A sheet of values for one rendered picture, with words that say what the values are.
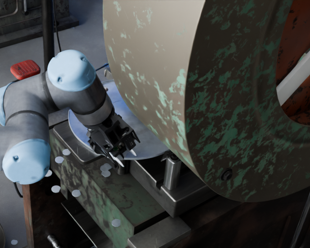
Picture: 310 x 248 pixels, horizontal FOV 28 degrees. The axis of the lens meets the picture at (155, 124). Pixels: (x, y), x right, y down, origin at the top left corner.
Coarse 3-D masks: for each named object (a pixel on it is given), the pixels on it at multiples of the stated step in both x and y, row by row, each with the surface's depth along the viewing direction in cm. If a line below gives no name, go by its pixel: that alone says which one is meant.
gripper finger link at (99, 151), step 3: (90, 141) 129; (90, 144) 128; (93, 144) 129; (93, 147) 129; (96, 147) 129; (99, 147) 130; (93, 150) 130; (96, 150) 130; (99, 150) 130; (96, 153) 131; (99, 153) 132; (102, 153) 133
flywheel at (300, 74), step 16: (304, 0) 92; (288, 16) 92; (304, 16) 95; (288, 32) 95; (304, 32) 98; (288, 48) 97; (304, 48) 100; (288, 64) 100; (304, 64) 93; (288, 80) 93; (304, 80) 96; (288, 96) 96; (304, 96) 110; (288, 112) 110; (304, 112) 114
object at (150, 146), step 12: (108, 84) 158; (120, 96) 155; (120, 108) 150; (72, 120) 147; (132, 120) 147; (84, 132) 144; (132, 132) 144; (144, 132) 145; (84, 144) 140; (144, 144) 142; (156, 144) 143; (132, 156) 139; (144, 156) 139
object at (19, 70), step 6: (30, 60) 167; (12, 66) 164; (18, 66) 164; (24, 66) 164; (30, 66) 164; (36, 66) 164; (12, 72) 163; (18, 72) 162; (24, 72) 162; (30, 72) 163; (36, 72) 163; (18, 78) 162; (24, 78) 162
